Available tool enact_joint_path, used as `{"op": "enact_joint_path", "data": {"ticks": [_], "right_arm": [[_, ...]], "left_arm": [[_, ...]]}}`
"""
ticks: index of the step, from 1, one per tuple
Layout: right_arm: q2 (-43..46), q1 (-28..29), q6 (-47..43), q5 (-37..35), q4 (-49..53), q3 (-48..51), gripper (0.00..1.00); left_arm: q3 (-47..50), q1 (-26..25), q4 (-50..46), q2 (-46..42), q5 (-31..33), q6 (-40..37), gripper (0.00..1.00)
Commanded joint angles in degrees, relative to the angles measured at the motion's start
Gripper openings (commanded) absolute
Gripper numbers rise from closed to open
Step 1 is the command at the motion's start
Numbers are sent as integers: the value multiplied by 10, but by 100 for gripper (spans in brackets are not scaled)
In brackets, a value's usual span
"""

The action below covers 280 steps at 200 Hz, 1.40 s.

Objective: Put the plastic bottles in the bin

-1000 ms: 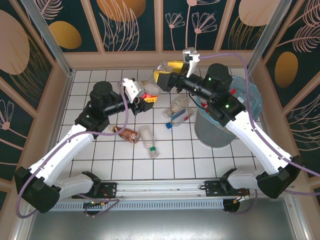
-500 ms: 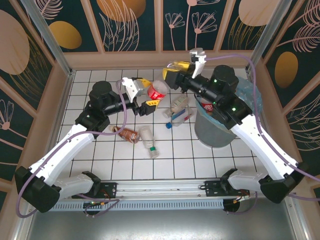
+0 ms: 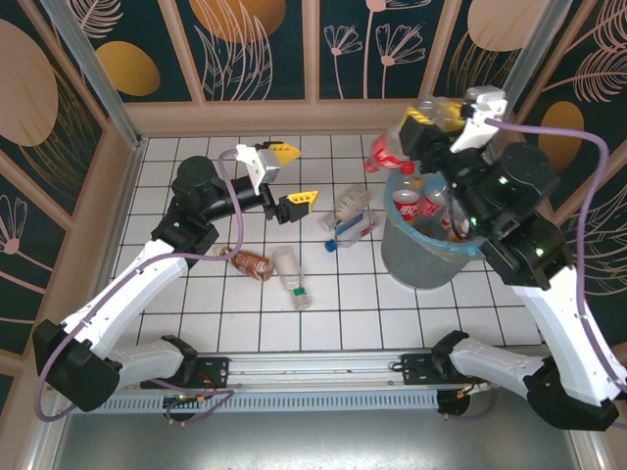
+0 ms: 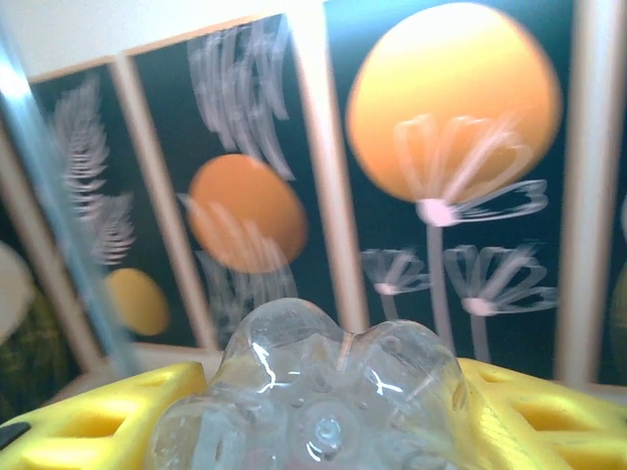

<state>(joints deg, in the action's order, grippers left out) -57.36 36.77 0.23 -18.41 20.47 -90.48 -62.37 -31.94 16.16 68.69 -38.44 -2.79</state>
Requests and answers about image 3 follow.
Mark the aluminium frame post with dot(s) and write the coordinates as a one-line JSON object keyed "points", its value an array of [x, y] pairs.
{"points": [[93, 63], [539, 44]]}

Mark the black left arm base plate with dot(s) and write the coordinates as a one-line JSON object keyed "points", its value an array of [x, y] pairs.
{"points": [[218, 367]]}

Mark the grey metal sheet panel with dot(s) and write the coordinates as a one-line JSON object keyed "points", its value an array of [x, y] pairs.
{"points": [[313, 440]]}

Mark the clear bottle blue cap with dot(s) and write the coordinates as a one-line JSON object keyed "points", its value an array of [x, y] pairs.
{"points": [[355, 227]]}

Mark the brown tea bottle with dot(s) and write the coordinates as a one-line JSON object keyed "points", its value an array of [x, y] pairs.
{"points": [[252, 264]]}

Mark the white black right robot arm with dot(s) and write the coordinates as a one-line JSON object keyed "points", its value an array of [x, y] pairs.
{"points": [[558, 338]]}

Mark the grey mesh waste bin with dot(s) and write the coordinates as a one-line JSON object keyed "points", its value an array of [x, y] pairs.
{"points": [[416, 267]]}

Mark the clear bottle green white label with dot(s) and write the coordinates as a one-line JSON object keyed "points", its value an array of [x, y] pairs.
{"points": [[350, 198]]}

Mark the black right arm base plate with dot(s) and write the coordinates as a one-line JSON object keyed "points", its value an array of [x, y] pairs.
{"points": [[414, 369]]}

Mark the clear water bottle red label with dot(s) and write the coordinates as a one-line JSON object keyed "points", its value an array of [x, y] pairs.
{"points": [[384, 152]]}

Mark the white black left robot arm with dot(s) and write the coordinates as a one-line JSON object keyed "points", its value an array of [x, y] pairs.
{"points": [[127, 289]]}

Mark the aluminium mounting rail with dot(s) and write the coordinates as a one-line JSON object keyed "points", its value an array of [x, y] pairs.
{"points": [[318, 369]]}

